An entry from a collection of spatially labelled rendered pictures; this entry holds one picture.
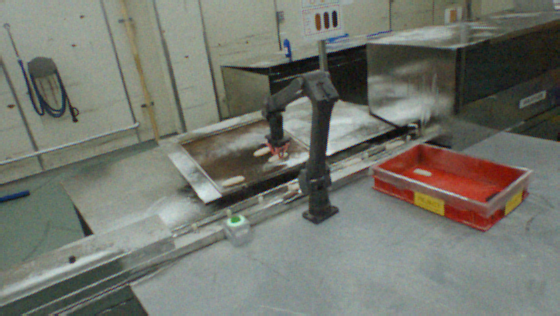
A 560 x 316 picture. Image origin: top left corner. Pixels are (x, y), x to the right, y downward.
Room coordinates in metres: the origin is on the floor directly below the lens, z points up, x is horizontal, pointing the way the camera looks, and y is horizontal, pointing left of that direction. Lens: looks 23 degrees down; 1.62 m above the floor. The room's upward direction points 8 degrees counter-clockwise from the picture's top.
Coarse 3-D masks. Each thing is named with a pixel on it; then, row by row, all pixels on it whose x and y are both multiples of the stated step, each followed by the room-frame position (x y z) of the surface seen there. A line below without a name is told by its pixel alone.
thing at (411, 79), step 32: (416, 32) 2.17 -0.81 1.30; (448, 32) 2.03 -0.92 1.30; (480, 32) 1.90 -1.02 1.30; (512, 32) 1.81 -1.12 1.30; (384, 64) 1.96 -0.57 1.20; (416, 64) 1.79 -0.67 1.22; (448, 64) 1.64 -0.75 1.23; (384, 96) 1.96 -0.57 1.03; (416, 96) 1.79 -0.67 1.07; (448, 96) 1.63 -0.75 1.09; (512, 96) 1.84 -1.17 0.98; (544, 96) 1.99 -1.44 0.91; (448, 128) 1.63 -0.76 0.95; (480, 128) 1.71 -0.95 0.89
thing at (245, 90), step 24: (312, 48) 4.22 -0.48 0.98; (336, 48) 3.84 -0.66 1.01; (360, 48) 4.06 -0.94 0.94; (240, 72) 3.77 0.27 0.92; (264, 72) 3.49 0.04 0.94; (288, 72) 3.42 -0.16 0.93; (336, 72) 3.67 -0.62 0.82; (360, 72) 3.82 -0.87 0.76; (240, 96) 3.86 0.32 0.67; (264, 96) 3.42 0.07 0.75; (360, 96) 3.81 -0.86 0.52
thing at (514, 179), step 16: (416, 144) 1.56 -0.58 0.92; (432, 144) 1.53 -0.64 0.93; (384, 160) 1.44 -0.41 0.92; (400, 160) 1.49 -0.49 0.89; (416, 160) 1.55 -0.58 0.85; (432, 160) 1.51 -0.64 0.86; (448, 160) 1.45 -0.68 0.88; (464, 160) 1.39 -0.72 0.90; (480, 160) 1.34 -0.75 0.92; (384, 176) 1.34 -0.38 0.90; (400, 176) 1.29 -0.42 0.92; (464, 176) 1.39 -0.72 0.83; (480, 176) 1.34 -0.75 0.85; (496, 176) 1.29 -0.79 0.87; (512, 176) 1.24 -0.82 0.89; (528, 176) 1.17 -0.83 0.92; (432, 192) 1.17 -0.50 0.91; (448, 192) 1.13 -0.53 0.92; (512, 192) 1.10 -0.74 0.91; (464, 208) 1.07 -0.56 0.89; (480, 208) 1.03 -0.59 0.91; (496, 208) 1.04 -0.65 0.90
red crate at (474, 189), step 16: (416, 176) 1.45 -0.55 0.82; (432, 176) 1.44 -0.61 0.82; (448, 176) 1.42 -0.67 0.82; (384, 192) 1.36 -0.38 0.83; (400, 192) 1.29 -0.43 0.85; (464, 192) 1.28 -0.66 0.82; (480, 192) 1.26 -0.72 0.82; (528, 192) 1.20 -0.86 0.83; (448, 208) 1.14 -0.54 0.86; (464, 224) 1.08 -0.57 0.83; (480, 224) 1.04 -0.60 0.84
